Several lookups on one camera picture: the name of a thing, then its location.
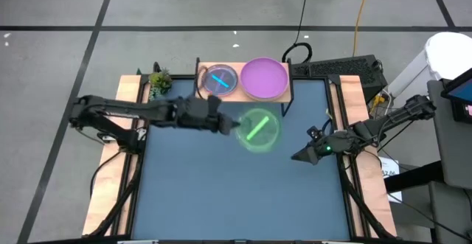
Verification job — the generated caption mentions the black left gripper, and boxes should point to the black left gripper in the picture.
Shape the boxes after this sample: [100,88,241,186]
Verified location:
[173,94,242,135]

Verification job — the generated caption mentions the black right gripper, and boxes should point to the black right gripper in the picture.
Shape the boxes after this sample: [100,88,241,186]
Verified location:
[290,130,357,166]

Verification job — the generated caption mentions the green transparent plate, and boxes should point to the green transparent plate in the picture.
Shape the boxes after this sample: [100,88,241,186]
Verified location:
[235,106,283,154]

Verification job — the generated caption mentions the blue transparent plate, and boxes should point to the blue transparent plate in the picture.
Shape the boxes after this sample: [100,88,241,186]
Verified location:
[201,63,240,97]

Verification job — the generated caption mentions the purple opaque plate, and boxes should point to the purple opaque plate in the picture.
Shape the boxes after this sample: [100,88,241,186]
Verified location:
[240,57,290,102]

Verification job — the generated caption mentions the wooden table side board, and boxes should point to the wooden table side board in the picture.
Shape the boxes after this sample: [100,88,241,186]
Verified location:
[81,74,153,237]
[330,74,398,237]

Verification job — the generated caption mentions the small green potted plant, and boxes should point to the small green potted plant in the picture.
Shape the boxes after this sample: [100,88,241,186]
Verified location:
[147,66,173,102]

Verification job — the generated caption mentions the white paper sheet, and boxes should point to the white paper sheet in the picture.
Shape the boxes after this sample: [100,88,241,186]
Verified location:
[379,156,403,203]

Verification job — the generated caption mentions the grey desk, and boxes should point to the grey desk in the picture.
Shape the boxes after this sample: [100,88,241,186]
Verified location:
[427,80,472,244]

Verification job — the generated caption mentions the black tablet screen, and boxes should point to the black tablet screen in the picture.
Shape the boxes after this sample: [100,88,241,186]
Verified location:
[440,68,472,125]

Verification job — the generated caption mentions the wooden shelf with black frame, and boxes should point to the wooden shelf with black frame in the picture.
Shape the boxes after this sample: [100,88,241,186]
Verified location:
[192,57,295,118]

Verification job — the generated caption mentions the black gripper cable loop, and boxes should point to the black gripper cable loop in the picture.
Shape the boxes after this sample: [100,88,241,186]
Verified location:
[195,70,213,107]

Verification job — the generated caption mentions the black table frame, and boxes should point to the black table frame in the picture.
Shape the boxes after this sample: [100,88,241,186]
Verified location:
[81,72,398,244]

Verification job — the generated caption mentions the black hanging cable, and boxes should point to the black hanging cable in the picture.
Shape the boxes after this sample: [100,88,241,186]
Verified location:
[282,0,313,63]

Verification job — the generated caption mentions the yellow hanging cable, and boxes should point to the yellow hanging cable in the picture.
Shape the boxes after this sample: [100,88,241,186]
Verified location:
[353,0,373,57]

